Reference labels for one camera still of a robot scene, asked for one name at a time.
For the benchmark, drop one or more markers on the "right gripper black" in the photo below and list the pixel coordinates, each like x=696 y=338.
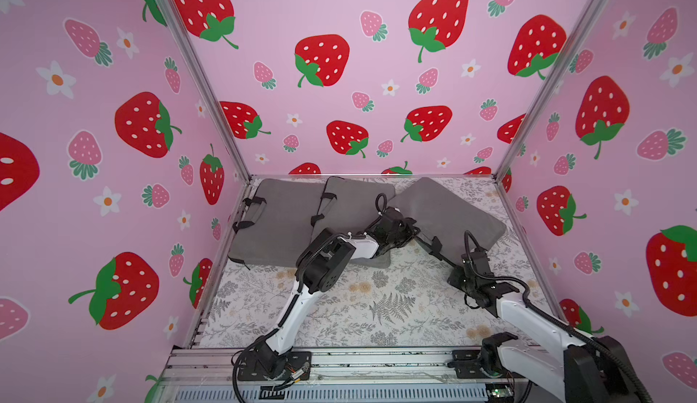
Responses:
x=455 y=275

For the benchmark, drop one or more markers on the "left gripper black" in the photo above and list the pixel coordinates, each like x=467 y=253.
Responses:
x=407 y=227

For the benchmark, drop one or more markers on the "grey laptop bag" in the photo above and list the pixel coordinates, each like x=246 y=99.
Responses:
x=349 y=207
x=443 y=218
x=276 y=228

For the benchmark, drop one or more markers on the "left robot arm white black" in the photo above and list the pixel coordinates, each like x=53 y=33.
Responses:
x=319 y=267

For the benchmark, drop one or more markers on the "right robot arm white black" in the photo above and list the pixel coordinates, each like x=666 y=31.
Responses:
x=570 y=364

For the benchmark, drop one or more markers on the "floral patterned table mat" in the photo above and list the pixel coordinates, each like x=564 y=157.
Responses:
x=408 y=304

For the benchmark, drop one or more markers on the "white ribbed vent strip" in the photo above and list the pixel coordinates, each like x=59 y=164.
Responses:
x=371 y=393

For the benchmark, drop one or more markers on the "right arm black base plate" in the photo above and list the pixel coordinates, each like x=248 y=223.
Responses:
x=474 y=364

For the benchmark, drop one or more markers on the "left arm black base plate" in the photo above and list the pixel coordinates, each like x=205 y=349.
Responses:
x=255 y=366

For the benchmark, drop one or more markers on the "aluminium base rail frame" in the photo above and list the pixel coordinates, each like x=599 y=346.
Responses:
x=206 y=375

